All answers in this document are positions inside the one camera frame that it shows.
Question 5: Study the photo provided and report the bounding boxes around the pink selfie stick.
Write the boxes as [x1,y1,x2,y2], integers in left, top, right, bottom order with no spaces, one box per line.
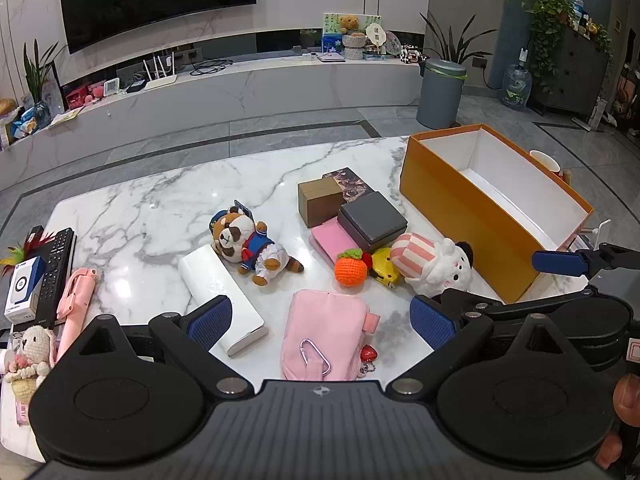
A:
[55,267,98,361]

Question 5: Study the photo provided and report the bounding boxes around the long-leaf potted plant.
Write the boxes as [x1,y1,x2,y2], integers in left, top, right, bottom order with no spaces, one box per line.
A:
[420,12,493,68]

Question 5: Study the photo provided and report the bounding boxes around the black cables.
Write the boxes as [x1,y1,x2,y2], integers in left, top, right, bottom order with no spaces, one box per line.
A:
[190,59,234,77]

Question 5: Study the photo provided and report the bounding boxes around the pink flat case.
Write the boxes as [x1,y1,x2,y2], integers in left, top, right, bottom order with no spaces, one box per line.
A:
[309,220,371,267]

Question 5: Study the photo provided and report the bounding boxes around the white cup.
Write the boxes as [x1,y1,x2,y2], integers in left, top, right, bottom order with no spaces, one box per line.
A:
[529,149,562,176]

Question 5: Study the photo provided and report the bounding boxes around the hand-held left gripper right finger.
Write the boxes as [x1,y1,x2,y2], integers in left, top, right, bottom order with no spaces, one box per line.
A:
[385,294,591,401]

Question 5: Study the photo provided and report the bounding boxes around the grey trash bin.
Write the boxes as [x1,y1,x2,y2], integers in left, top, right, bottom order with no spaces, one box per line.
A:
[416,58,468,130]

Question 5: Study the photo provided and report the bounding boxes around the crochet orange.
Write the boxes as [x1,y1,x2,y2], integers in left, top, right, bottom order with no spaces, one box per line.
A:
[334,248,373,288]

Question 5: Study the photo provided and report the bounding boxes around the colourful feather toy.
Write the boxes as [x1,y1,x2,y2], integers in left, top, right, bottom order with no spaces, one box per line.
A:
[0,232,55,277]

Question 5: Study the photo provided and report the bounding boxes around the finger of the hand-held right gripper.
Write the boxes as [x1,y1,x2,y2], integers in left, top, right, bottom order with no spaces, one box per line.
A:
[531,242,623,281]
[432,286,598,322]

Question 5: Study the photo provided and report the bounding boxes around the pink striped white plush toy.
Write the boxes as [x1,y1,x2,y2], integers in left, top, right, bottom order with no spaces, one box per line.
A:
[391,232,475,297]

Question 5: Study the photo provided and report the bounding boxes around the white power bank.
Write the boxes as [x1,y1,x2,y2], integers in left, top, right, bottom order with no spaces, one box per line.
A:
[178,244,269,357]

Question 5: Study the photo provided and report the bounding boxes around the pink zip pouch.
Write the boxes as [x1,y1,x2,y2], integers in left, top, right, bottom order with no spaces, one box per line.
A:
[282,289,382,382]

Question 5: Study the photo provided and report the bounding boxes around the blue water jug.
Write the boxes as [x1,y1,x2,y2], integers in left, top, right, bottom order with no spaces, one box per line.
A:
[501,64,532,111]

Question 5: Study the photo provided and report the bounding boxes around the dark cabinet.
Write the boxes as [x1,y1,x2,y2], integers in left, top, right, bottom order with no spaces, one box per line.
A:
[530,27,613,117]

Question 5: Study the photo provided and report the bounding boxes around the small white and blue box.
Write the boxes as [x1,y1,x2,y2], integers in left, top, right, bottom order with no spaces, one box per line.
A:
[4,255,48,324]

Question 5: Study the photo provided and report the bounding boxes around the blue snack bags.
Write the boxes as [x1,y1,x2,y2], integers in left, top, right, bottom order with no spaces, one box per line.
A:
[10,102,53,139]

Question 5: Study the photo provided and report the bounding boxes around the yellow tape measure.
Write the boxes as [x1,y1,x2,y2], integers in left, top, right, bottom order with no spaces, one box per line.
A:
[369,247,402,291]

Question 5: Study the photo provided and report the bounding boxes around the marble television console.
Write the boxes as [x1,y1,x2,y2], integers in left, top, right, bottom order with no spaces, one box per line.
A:
[0,52,426,192]

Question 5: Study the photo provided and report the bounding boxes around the brown cardboard box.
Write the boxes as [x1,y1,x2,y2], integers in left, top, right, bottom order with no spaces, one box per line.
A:
[298,176,346,229]

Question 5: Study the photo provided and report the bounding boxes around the teddy bear in knitted basket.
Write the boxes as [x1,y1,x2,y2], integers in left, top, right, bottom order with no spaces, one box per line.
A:
[340,15,368,61]

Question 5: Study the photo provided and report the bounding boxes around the orange storage box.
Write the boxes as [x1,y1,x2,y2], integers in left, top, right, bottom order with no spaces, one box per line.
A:
[400,123,595,305]

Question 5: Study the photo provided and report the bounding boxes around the dark patterned box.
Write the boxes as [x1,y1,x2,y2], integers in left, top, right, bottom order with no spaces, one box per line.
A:
[322,166,375,201]

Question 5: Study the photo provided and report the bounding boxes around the trailing green plant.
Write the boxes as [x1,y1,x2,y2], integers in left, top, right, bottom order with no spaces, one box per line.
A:
[520,0,613,93]

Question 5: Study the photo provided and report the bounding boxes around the tall leafy plant in vase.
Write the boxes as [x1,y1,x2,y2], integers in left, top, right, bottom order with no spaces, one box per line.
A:
[22,39,66,128]

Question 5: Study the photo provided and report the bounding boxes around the dark grey box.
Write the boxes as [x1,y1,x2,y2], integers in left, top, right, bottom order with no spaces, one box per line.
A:
[337,191,408,253]

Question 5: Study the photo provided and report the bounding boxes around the pink toys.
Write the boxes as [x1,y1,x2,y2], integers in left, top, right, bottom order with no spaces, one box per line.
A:
[65,82,107,109]

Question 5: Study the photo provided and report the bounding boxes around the green picture board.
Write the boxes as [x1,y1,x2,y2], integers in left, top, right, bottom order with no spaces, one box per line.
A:
[322,12,383,57]

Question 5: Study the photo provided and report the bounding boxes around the white router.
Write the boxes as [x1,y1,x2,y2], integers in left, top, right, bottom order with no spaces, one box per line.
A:
[142,52,179,91]

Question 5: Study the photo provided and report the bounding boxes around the black remote control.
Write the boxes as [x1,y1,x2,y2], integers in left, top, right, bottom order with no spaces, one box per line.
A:
[35,227,76,322]

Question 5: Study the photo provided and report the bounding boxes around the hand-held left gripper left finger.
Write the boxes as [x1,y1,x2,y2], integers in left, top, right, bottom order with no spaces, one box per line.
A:
[55,294,253,401]

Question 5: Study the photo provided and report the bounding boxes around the person's right hand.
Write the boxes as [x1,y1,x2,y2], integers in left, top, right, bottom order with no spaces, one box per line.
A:
[595,373,640,470]

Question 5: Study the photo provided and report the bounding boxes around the crochet bunny doll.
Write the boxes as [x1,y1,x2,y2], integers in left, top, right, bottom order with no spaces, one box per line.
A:
[4,325,58,407]

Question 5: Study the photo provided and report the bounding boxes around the raccoon plush toy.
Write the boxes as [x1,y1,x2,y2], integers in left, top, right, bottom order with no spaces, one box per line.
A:
[210,200,305,287]

